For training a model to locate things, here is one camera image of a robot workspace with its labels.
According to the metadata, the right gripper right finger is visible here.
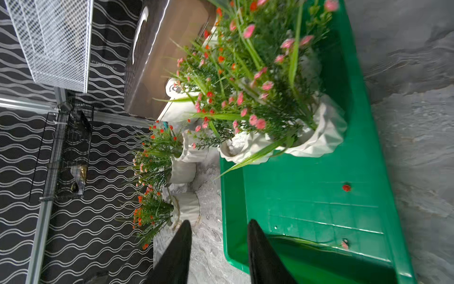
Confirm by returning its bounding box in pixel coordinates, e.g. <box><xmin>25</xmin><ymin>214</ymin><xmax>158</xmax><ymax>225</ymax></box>
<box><xmin>247</xmin><ymin>219</ymin><xmax>297</xmax><ymax>284</ymax></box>

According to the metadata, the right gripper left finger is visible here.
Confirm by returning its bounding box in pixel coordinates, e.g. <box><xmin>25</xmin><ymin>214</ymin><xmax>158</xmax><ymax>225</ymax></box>
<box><xmin>144</xmin><ymin>220</ymin><xmax>192</xmax><ymax>284</ymax></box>

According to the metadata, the red flower pot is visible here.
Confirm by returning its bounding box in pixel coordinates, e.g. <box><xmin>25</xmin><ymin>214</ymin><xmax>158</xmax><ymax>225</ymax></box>
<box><xmin>130</xmin><ymin>189</ymin><xmax>201</xmax><ymax>250</ymax></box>

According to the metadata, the green grass pot back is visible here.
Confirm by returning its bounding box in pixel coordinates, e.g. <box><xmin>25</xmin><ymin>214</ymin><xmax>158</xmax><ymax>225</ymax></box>
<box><xmin>139</xmin><ymin>120</ymin><xmax>209</xmax><ymax>163</ymax></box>

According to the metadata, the green plant pot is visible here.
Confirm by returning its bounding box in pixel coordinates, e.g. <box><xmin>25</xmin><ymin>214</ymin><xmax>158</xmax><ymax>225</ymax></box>
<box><xmin>219</xmin><ymin>0</ymin><xmax>348</xmax><ymax>175</ymax></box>

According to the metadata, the pink flower pot front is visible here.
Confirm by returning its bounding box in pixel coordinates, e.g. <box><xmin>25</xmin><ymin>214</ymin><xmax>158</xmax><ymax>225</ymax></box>
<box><xmin>166</xmin><ymin>6</ymin><xmax>249</xmax><ymax>107</ymax></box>

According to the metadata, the pink flower pot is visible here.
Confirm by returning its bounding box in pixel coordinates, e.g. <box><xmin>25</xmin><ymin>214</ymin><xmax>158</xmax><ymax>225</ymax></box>
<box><xmin>166</xmin><ymin>6</ymin><xmax>249</xmax><ymax>107</ymax></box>
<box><xmin>132</xmin><ymin>149</ymin><xmax>196</xmax><ymax>189</ymax></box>

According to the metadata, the pink flower pot back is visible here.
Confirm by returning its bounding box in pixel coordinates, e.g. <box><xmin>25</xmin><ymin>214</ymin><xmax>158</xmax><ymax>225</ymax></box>
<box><xmin>132</xmin><ymin>149</ymin><xmax>196</xmax><ymax>189</ymax></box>

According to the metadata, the brown lidded storage box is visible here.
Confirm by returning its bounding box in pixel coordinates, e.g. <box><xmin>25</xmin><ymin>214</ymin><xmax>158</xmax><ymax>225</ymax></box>
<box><xmin>124</xmin><ymin>0</ymin><xmax>216</xmax><ymax>118</ymax></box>

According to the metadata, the green plastic tray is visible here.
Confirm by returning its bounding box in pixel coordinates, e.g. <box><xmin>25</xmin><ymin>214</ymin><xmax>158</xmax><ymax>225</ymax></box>
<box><xmin>221</xmin><ymin>2</ymin><xmax>417</xmax><ymax>284</ymax></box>

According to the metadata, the black wire wall basket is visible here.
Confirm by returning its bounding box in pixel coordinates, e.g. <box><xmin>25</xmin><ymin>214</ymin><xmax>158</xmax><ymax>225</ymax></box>
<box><xmin>28</xmin><ymin>99</ymin><xmax>94</xmax><ymax>204</ymax></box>

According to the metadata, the white mesh wall basket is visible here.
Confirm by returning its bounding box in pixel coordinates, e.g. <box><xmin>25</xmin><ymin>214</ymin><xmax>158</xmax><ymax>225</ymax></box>
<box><xmin>5</xmin><ymin>0</ymin><xmax>94</xmax><ymax>93</ymax></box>

